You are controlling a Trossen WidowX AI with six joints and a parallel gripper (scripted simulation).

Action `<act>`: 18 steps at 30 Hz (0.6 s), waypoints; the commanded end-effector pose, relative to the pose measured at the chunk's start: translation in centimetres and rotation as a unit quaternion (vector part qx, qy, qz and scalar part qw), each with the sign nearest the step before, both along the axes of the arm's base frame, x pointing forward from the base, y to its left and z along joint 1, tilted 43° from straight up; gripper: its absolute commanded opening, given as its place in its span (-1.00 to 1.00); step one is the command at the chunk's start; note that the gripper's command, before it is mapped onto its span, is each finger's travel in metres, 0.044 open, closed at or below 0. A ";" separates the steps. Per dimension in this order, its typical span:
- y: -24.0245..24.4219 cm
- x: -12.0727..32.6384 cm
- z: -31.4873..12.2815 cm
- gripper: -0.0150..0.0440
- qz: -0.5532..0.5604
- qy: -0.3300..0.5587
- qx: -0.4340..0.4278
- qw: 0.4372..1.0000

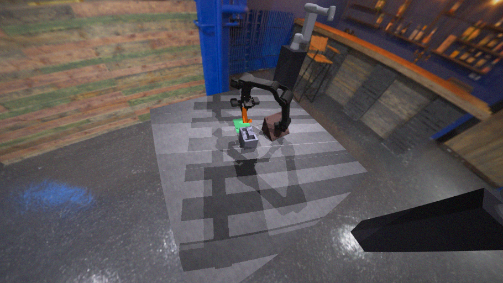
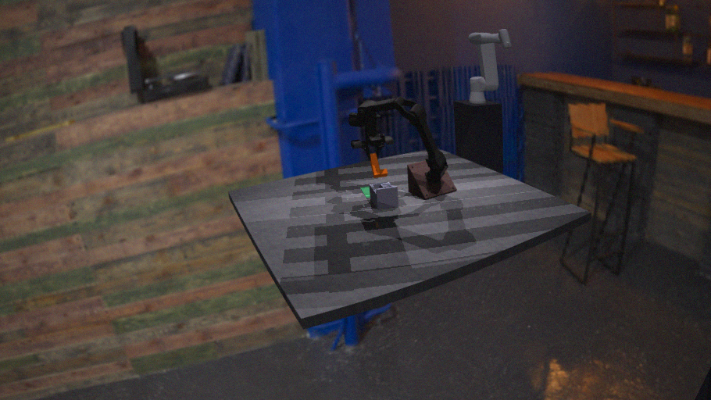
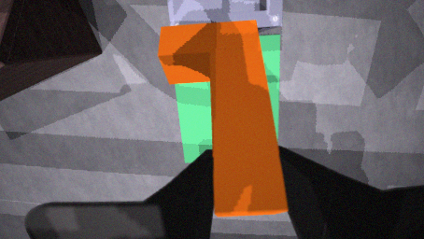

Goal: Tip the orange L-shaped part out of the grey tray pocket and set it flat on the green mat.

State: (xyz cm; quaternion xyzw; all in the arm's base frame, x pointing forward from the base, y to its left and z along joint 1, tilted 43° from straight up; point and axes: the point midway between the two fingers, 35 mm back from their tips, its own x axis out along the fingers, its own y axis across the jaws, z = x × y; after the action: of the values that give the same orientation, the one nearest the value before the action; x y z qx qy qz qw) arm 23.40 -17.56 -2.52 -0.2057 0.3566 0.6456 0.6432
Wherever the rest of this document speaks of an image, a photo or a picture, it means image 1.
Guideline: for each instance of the orange l-shaped part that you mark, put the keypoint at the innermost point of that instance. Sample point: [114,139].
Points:
[244,116]

